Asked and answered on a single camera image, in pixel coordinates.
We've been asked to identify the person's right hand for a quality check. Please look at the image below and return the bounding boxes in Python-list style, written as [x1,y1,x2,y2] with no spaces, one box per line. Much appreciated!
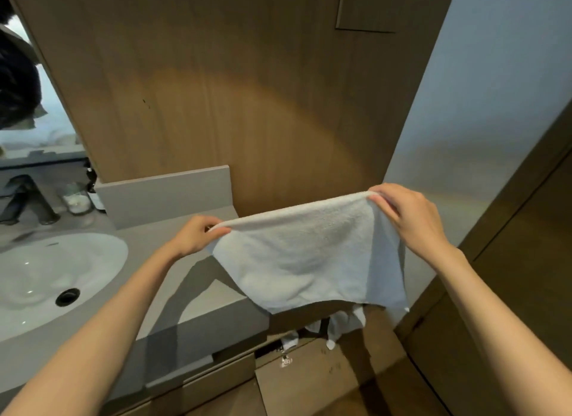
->
[367,183,456,269]

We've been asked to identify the person's left hand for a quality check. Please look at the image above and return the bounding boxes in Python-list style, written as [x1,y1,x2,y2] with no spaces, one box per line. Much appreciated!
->
[172,214,233,260]

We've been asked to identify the large white towel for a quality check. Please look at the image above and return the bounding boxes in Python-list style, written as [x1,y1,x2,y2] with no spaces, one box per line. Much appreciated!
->
[206,190,410,315]

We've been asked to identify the person's left forearm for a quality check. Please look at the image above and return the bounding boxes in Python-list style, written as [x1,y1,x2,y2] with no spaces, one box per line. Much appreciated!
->
[0,243,184,416]

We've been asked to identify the grey stone backsplash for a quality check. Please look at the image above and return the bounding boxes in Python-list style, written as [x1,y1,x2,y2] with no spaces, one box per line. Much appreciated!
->
[94,164,233,231]

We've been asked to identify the dark pump bottle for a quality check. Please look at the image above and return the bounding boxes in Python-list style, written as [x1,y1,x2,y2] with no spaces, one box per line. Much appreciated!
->
[85,167,107,215]

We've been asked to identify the glass jar with cotton pads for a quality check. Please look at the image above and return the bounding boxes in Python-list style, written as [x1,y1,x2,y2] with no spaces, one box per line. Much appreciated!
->
[60,182,95,216]

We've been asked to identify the black sink drain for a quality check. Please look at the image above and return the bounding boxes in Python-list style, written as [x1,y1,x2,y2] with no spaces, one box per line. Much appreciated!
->
[55,287,81,308]

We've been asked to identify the wooden vanity base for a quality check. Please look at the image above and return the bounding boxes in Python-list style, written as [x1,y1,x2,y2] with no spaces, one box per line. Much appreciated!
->
[107,350,258,416]

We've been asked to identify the white oval sink basin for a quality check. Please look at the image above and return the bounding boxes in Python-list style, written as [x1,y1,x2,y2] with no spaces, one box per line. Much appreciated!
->
[0,232,129,343]

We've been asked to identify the wooden back panel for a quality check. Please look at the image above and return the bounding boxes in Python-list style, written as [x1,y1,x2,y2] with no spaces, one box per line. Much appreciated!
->
[4,0,459,220]

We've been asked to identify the black faucet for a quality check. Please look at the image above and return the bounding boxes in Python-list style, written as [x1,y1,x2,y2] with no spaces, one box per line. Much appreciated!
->
[0,174,61,226]

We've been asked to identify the wall mirror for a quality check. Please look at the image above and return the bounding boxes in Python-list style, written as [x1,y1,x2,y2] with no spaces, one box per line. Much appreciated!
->
[0,0,90,169]

